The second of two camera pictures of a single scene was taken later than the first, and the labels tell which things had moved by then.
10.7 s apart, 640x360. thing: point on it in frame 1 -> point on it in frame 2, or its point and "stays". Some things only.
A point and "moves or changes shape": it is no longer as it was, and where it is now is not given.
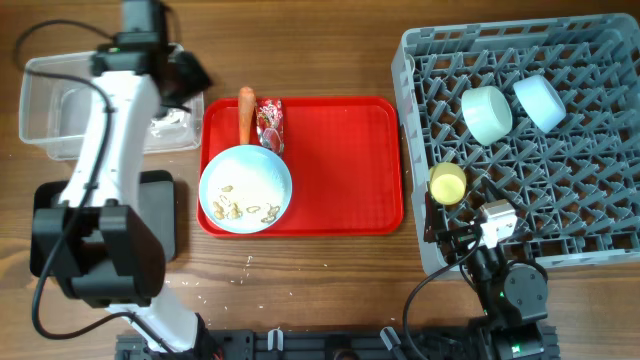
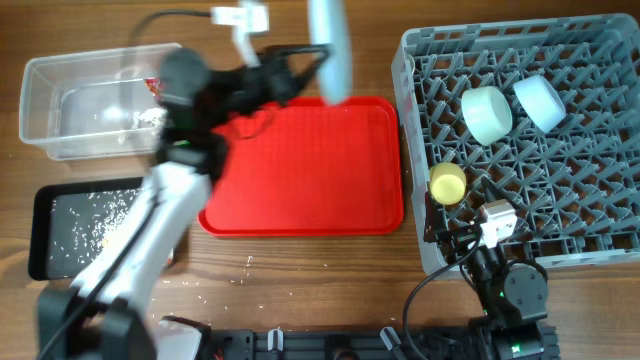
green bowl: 487,113 stays
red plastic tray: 345,158 stays
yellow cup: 448,182 stays
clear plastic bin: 54,94 stays
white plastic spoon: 414,63 stays
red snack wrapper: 270,124 moves or changes shape
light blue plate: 245,189 -> 328,30
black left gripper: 199,80 -> 277,74
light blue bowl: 541,101 stays
